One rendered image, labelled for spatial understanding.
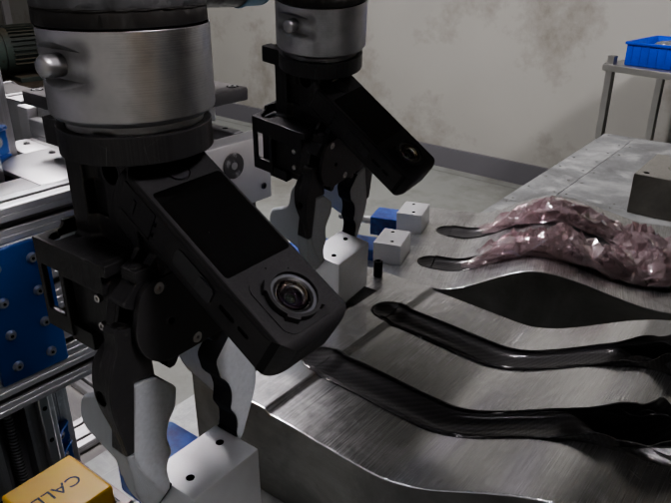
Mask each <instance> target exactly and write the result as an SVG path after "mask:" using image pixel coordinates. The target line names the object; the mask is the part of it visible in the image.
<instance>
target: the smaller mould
mask: <svg viewBox="0 0 671 503"><path fill-rule="evenodd" d="M627 213H632V214H636V215H641V216H646V217H650V218H655V219H659V220H664V221H669V222H671V156H666V155H660V154H657V155H656V156H655V157H654V158H652V159H651V160H650V161H649V162H648V163H647V164H645V165H644V166H643V167H642V168H641V169H640V170H638V171H637V172H636V173H635V174H634V177H633V182H632V187H631V192H630V197H629V202H628V207H627Z"/></svg>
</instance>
